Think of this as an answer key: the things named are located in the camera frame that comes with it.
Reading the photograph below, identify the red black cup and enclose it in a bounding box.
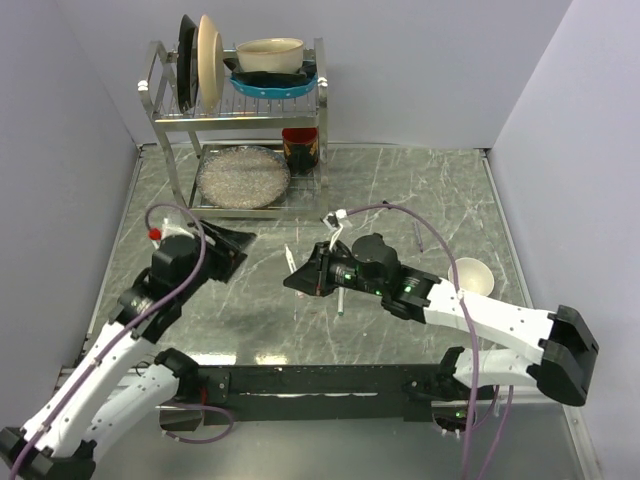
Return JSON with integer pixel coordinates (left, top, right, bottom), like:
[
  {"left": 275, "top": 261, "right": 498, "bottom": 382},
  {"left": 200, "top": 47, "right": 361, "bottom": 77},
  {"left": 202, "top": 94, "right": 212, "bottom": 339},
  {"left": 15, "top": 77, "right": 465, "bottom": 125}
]
[{"left": 282, "top": 127, "right": 319, "bottom": 175}]

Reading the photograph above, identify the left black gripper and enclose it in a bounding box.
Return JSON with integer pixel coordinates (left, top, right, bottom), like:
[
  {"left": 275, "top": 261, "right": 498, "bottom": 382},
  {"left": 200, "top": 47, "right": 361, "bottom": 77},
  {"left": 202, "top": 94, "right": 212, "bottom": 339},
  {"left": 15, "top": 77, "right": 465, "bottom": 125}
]
[{"left": 177, "top": 218, "right": 255, "bottom": 299}]

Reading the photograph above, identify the green white marker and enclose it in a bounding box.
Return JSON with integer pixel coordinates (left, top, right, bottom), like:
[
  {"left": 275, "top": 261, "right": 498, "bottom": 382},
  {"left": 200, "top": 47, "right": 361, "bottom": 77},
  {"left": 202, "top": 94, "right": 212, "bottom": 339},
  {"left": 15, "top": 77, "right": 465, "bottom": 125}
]
[{"left": 337, "top": 287, "right": 345, "bottom": 316}]

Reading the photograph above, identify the white red small bowl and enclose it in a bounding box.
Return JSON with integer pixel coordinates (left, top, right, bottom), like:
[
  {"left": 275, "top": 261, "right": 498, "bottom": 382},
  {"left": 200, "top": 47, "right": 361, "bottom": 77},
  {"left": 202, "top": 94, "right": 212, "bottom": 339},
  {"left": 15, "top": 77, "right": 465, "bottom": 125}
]
[{"left": 456, "top": 257, "right": 495, "bottom": 296}]

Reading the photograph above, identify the cream bowl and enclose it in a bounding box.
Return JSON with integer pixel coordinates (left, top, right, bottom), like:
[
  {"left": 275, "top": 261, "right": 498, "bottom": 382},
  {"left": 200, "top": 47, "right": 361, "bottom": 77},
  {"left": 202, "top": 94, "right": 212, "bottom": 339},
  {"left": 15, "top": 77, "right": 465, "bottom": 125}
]
[{"left": 236, "top": 38, "right": 304, "bottom": 74}]

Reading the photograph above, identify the beige plate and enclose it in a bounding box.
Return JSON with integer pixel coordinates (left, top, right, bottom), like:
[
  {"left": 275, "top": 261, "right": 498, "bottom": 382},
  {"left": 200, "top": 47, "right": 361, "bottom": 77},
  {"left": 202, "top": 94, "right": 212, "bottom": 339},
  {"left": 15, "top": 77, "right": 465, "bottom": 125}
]
[{"left": 197, "top": 15, "right": 225, "bottom": 114}]

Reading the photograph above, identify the black base beam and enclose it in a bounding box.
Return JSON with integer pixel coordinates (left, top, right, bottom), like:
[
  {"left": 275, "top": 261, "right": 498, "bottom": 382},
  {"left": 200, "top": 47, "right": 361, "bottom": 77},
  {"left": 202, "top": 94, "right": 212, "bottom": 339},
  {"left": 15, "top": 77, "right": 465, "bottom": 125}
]
[{"left": 174, "top": 364, "right": 470, "bottom": 422}]

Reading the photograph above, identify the blue dotted dish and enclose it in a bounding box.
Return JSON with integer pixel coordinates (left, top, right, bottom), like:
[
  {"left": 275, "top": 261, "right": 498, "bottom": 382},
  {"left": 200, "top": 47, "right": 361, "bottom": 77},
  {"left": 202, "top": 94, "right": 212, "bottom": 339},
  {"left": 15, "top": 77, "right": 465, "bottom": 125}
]
[{"left": 230, "top": 75, "right": 318, "bottom": 100}]

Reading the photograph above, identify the black plate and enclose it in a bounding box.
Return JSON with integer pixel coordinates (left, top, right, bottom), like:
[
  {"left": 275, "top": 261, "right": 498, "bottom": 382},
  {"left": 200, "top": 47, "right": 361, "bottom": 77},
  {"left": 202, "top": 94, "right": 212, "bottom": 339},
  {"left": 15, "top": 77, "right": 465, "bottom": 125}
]
[{"left": 176, "top": 14, "right": 199, "bottom": 112}]

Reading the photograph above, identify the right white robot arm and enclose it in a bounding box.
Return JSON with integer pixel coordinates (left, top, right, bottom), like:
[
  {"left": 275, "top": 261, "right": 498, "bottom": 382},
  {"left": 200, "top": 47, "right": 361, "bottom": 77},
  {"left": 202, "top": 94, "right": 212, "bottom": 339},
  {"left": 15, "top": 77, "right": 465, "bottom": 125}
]
[{"left": 283, "top": 233, "right": 599, "bottom": 407}]

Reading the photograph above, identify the speckled glass plate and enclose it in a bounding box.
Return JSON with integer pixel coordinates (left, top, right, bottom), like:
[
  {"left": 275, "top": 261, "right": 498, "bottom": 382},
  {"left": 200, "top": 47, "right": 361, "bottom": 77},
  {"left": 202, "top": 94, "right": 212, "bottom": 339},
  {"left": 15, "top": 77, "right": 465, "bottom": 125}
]
[{"left": 196, "top": 145, "right": 291, "bottom": 210}]

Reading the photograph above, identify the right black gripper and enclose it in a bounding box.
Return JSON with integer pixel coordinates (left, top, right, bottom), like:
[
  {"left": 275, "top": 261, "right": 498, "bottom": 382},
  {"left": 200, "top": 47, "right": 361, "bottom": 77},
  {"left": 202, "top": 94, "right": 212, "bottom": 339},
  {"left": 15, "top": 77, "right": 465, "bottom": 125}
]
[{"left": 284, "top": 241, "right": 385, "bottom": 297}]

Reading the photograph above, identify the black dish under bowl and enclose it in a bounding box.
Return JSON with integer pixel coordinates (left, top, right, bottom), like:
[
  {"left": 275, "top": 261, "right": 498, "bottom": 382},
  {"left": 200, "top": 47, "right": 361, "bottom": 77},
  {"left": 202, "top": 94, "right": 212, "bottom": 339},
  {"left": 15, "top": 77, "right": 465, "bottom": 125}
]
[{"left": 223, "top": 58, "right": 317, "bottom": 88}]

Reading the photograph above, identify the red white marker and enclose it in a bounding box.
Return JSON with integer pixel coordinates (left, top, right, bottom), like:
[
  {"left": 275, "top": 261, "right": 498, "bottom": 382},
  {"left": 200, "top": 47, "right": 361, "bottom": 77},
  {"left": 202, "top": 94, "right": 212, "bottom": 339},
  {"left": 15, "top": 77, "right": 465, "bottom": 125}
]
[{"left": 284, "top": 244, "right": 297, "bottom": 273}]

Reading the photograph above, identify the purple pen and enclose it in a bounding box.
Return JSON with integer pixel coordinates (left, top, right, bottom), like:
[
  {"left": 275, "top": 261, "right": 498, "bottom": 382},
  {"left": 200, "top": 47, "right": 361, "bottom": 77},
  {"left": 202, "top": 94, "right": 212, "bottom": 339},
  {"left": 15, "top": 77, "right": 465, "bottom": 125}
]
[{"left": 413, "top": 221, "right": 424, "bottom": 253}]

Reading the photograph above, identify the aluminium frame rail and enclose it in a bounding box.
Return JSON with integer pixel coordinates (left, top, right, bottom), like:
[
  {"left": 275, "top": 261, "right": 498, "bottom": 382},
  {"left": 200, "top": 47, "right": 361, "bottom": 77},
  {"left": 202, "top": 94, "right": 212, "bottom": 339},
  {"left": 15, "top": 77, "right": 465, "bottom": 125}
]
[{"left": 49, "top": 362, "right": 580, "bottom": 414}]

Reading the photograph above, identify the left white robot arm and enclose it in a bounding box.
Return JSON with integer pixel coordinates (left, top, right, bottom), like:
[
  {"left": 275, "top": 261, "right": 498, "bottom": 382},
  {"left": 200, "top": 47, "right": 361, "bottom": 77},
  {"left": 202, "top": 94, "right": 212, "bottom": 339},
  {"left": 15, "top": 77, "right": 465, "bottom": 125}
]
[{"left": 1, "top": 221, "right": 256, "bottom": 479}]

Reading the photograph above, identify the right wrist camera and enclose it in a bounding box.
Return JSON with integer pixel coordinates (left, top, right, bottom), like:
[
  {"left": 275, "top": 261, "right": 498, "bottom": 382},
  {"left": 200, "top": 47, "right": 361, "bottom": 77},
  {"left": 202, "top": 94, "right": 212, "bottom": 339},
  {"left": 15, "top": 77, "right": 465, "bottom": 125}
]
[{"left": 322, "top": 209, "right": 348, "bottom": 252}]

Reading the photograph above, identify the steel dish rack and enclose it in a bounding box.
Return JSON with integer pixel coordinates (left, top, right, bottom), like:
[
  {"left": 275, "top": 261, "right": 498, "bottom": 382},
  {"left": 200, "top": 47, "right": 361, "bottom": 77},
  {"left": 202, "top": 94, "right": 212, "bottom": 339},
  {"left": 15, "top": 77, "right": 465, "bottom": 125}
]
[{"left": 137, "top": 38, "right": 329, "bottom": 220}]

